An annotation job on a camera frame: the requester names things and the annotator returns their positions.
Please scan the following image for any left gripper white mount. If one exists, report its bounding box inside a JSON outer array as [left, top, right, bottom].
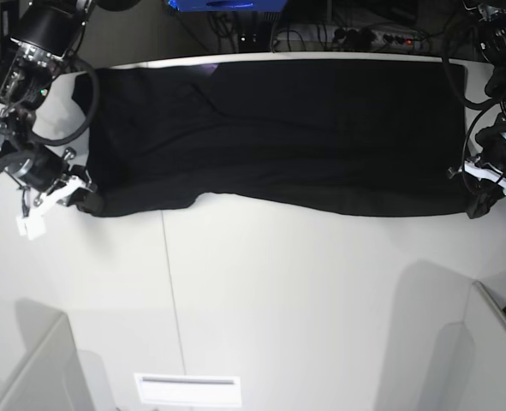
[[447, 123, 506, 220]]

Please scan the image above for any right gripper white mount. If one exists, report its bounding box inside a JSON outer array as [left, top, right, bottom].
[[0, 145, 106, 241]]

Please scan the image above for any black T-shirt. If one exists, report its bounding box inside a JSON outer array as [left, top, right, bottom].
[[86, 60, 467, 217]]

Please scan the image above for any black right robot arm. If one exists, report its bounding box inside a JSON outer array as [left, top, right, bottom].
[[0, 1, 100, 240]]

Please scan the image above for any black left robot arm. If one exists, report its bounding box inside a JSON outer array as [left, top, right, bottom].
[[441, 1, 506, 219]]

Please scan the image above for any grey right partition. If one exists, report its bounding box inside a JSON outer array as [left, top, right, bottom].
[[426, 282, 506, 410]]

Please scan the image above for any grey partition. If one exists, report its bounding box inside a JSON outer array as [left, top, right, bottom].
[[426, 282, 506, 410], [0, 300, 96, 410]]

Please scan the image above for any grey left partition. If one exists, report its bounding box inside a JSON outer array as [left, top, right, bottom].
[[0, 300, 96, 410]]

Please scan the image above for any white paper label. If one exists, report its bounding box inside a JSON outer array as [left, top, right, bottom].
[[134, 373, 242, 408]]

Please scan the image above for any blue box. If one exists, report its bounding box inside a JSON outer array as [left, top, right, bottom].
[[167, 0, 287, 13]]

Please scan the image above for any grey power strip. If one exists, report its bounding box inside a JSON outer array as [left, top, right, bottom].
[[271, 25, 432, 54]]

